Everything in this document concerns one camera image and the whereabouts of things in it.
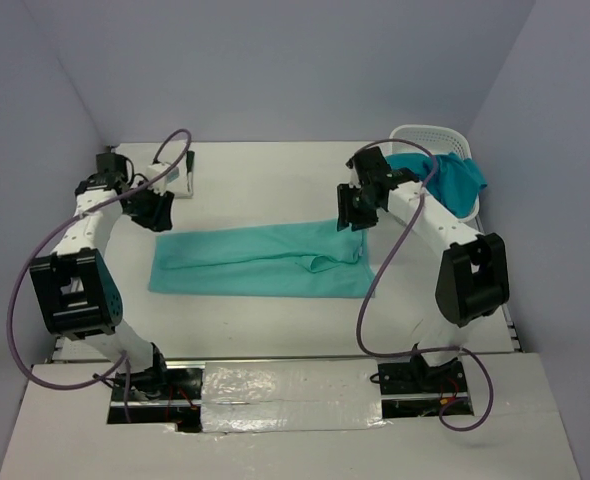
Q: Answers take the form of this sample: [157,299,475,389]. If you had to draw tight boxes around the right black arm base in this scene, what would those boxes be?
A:
[369,355,468,400]

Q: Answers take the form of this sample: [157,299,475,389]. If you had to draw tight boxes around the white and green t-shirt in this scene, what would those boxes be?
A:
[112,141,197,199]

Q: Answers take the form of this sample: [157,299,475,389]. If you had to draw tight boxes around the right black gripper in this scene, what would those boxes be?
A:
[336,182,380,232]

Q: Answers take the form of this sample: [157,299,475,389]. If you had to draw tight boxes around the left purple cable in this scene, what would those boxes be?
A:
[6,128,194,421]

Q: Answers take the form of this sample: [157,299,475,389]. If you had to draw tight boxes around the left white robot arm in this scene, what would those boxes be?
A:
[29,152,174,399]

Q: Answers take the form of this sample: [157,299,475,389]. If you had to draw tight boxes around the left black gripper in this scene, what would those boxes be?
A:
[123,179,175,233]

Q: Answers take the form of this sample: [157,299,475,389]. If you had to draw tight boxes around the silver tape sheet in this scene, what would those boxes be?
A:
[200,359,384,433]

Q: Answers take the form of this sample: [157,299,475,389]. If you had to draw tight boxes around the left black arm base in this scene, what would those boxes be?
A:
[128,351,203,408]

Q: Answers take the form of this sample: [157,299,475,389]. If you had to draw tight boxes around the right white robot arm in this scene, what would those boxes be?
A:
[337,142,510,391]

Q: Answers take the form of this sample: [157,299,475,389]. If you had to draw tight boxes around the white plastic laundry basket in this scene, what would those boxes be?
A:
[390,124,479,222]

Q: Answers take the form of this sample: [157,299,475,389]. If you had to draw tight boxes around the teal t-shirt in basket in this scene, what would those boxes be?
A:
[386,152,487,219]

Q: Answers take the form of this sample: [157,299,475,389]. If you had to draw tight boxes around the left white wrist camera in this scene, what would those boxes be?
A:
[144,162,180,195]

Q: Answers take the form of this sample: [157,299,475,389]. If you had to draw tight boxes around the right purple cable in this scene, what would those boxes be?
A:
[356,138,496,432]

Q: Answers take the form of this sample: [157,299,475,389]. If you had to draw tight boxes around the light mint t-shirt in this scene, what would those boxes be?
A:
[148,220,374,298]

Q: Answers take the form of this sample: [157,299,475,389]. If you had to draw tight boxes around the purple cable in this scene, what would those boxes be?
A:
[6,128,194,421]
[356,138,496,432]

